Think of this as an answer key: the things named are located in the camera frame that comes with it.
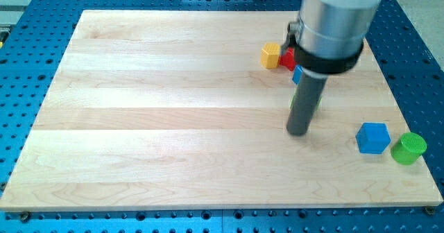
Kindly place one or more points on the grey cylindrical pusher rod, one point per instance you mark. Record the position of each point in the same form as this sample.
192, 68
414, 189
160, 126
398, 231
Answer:
308, 94

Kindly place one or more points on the yellow block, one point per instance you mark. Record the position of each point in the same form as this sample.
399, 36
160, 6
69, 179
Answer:
270, 55

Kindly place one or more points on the small blue block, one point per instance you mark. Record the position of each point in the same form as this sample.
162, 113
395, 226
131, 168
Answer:
297, 73

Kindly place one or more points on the blue hexagonal block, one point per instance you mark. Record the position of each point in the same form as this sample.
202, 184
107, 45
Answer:
372, 138

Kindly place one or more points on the red block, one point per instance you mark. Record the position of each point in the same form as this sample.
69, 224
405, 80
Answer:
287, 60

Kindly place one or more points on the light wooden board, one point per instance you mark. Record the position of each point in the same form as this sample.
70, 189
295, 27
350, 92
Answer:
173, 110

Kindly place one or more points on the green cylinder block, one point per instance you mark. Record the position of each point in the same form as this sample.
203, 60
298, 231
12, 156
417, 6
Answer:
409, 147

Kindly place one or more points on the blue perforated metal table plate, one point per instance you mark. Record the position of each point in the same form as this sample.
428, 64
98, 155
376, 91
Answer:
36, 44

